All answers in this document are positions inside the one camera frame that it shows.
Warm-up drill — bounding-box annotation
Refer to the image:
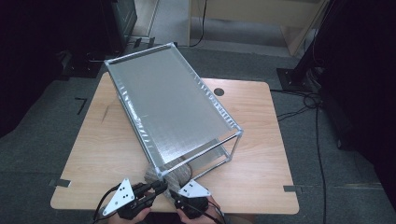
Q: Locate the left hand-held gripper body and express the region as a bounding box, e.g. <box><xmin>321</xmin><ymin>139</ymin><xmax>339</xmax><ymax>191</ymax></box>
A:
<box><xmin>102</xmin><ymin>177</ymin><xmax>156</xmax><ymax>221</ymax></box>

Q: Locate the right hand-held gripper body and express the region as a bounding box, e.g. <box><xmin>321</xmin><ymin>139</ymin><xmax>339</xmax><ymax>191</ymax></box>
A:
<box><xmin>173</xmin><ymin>179</ymin><xmax>212</xmax><ymax>219</ymax></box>

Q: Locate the beige fluffy cloth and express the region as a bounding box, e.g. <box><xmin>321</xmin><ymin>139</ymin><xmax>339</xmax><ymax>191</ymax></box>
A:
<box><xmin>144</xmin><ymin>162</ymin><xmax>194</xmax><ymax>201</ymax></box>

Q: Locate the silver two-tier metal rack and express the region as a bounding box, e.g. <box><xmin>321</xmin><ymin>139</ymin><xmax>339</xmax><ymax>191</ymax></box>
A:
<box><xmin>104</xmin><ymin>41</ymin><xmax>245</xmax><ymax>182</ymax></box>

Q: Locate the person's left hand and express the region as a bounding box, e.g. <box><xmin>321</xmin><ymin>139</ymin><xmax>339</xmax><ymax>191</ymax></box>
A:
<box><xmin>106</xmin><ymin>206</ymin><xmax>154</xmax><ymax>224</ymax></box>

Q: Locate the person's right hand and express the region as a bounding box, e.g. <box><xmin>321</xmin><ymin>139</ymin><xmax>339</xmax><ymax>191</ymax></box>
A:
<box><xmin>177</xmin><ymin>195</ymin><xmax>226</xmax><ymax>224</ymax></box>

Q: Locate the black stand base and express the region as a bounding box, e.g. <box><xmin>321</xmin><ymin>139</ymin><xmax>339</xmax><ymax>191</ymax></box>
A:
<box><xmin>60</xmin><ymin>49</ymin><xmax>106</xmax><ymax>78</ymax></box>

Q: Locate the black metal stand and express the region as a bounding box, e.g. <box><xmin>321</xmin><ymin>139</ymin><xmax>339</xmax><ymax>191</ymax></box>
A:
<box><xmin>276</xmin><ymin>0</ymin><xmax>340</xmax><ymax>93</ymax></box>

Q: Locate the black cabinet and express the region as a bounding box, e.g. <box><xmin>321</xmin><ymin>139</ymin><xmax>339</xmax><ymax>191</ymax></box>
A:
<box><xmin>99</xmin><ymin>0</ymin><xmax>138</xmax><ymax>55</ymax></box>

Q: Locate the light wooden furniture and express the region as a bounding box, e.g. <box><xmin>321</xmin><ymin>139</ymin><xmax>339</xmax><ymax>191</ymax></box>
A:
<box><xmin>187</xmin><ymin>0</ymin><xmax>330</xmax><ymax>58</ymax></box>

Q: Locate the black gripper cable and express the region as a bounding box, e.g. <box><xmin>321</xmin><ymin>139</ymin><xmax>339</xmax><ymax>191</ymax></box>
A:
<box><xmin>186</xmin><ymin>201</ymin><xmax>226</xmax><ymax>224</ymax></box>
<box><xmin>92</xmin><ymin>185</ymin><xmax>123</xmax><ymax>224</ymax></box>

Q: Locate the black floor cable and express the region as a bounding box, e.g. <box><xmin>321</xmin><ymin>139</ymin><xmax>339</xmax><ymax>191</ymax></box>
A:
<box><xmin>270</xmin><ymin>88</ymin><xmax>329</xmax><ymax>224</ymax></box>

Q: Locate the black hanging cable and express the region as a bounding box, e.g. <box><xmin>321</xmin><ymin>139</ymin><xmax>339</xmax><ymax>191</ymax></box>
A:
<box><xmin>190</xmin><ymin>0</ymin><xmax>208</xmax><ymax>49</ymax></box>

